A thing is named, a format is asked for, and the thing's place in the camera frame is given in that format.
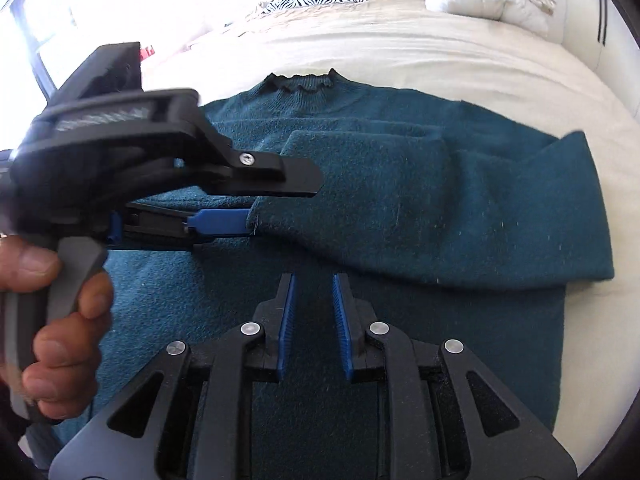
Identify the person's left hand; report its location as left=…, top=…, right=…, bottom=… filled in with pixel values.
left=1, top=236, right=114, bottom=420

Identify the black framed window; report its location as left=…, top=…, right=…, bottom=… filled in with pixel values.
left=9, top=0, right=73, bottom=101

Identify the dark teal knit sweater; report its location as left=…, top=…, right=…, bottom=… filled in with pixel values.
left=49, top=68, right=615, bottom=480

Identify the white wardrobe with black handles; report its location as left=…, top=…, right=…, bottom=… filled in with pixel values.
left=548, top=0, right=639, bottom=119

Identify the red box on shelf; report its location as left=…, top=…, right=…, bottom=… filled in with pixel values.
left=140, top=47, right=155, bottom=61

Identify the beige bed with sheet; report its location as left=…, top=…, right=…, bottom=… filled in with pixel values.
left=154, top=0, right=639, bottom=479

